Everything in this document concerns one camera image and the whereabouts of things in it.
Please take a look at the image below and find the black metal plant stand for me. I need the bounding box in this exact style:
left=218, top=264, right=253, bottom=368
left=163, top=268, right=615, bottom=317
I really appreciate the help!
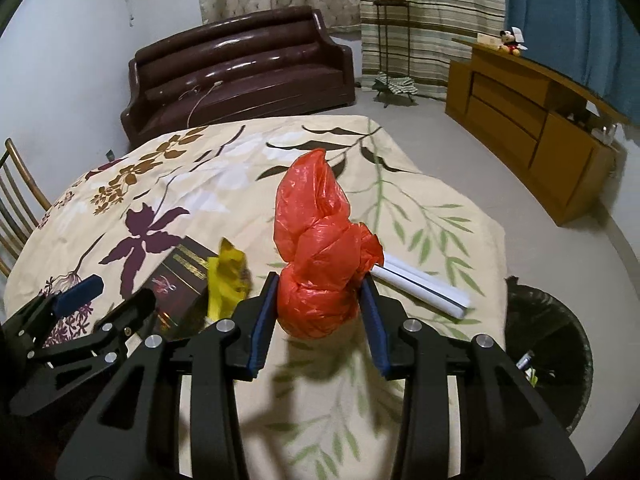
left=372, top=0, right=418, bottom=108

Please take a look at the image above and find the black gold box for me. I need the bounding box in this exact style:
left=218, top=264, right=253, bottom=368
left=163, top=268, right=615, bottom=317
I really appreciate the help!
left=135, top=242, right=213, bottom=336

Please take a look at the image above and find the mouse plush toy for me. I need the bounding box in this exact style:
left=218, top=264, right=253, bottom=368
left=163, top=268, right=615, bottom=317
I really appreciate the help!
left=499, top=27, right=528, bottom=56

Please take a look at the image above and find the thin cable on sofa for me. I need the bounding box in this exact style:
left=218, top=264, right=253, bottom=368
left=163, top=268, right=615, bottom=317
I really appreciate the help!
left=185, top=80, right=224, bottom=128

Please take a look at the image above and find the white router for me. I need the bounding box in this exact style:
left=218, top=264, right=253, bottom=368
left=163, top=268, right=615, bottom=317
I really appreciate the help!
left=591, top=121, right=621, bottom=145

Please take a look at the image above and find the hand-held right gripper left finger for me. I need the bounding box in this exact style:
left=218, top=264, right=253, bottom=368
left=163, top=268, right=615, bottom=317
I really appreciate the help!
left=56, top=271, right=280, bottom=480

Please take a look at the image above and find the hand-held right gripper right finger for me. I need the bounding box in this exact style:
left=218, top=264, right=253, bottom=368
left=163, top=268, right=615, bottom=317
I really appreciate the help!
left=359, top=275, right=587, bottom=480

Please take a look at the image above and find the striped curtain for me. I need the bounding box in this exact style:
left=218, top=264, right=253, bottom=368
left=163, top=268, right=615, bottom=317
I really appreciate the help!
left=357, top=0, right=507, bottom=101

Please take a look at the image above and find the blue curtain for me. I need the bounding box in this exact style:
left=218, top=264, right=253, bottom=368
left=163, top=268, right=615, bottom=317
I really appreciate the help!
left=502, top=0, right=640, bottom=126

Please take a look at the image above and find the striped green cloth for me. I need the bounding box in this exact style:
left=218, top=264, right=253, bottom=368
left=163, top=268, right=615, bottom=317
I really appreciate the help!
left=372, top=74, right=420, bottom=96

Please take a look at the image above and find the black lined trash bin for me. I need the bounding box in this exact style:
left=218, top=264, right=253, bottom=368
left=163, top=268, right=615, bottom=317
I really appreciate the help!
left=502, top=275, right=594, bottom=436

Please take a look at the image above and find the wooden chair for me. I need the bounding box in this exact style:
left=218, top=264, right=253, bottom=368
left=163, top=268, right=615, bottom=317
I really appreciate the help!
left=0, top=137, right=51, bottom=276

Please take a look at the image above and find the red plastic bag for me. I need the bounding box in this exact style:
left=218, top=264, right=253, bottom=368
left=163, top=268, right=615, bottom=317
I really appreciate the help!
left=273, top=148, right=385, bottom=339

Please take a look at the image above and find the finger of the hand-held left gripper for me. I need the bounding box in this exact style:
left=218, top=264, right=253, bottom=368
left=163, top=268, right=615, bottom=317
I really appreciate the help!
left=0, top=274, right=105, bottom=356
left=10, top=287, right=158, bottom=417

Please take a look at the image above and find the dark brown leather sofa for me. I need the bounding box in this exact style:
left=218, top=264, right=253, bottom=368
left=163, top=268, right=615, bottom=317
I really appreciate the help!
left=120, top=6, right=357, bottom=146

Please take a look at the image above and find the floral printed blanket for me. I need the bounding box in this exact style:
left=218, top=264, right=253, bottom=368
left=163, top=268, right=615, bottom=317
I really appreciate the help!
left=0, top=114, right=506, bottom=480

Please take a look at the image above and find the yellow plastic wrapper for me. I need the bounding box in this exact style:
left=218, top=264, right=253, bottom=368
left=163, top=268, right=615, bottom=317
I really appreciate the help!
left=206, top=237, right=251, bottom=321

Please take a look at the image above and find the wooden cabinet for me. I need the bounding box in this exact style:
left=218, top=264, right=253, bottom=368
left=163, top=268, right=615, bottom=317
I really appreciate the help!
left=445, top=37, right=631, bottom=227

